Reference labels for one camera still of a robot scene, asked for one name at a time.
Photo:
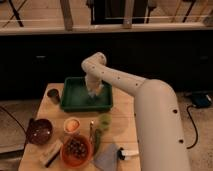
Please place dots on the small orange cup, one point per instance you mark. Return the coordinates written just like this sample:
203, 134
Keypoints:
71, 126

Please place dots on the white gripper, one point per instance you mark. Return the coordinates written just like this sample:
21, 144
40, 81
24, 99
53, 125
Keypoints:
93, 84

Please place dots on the orange bowl with nuts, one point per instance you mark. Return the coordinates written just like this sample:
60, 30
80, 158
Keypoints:
76, 152

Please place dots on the metal spoon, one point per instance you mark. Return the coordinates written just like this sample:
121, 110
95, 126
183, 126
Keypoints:
91, 131

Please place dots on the dark metal cup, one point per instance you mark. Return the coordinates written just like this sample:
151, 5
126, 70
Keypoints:
53, 94

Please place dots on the green plastic tray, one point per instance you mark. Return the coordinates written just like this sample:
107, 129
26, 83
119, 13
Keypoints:
75, 97

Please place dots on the grey cloth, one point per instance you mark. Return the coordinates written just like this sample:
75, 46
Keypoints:
108, 159

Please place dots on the dark purple bowl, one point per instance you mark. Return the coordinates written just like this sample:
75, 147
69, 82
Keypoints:
39, 131

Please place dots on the black white handled tool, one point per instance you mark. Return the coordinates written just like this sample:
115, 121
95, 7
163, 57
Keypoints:
126, 154

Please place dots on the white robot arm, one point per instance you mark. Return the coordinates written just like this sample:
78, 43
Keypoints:
160, 134

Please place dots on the blue grey sponge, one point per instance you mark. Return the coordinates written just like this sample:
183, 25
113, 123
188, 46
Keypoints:
92, 95

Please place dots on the wooden scrub brush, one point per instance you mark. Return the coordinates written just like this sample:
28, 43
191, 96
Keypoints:
50, 153

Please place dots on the blue power box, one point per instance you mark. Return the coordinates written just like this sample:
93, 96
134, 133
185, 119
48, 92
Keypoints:
201, 100

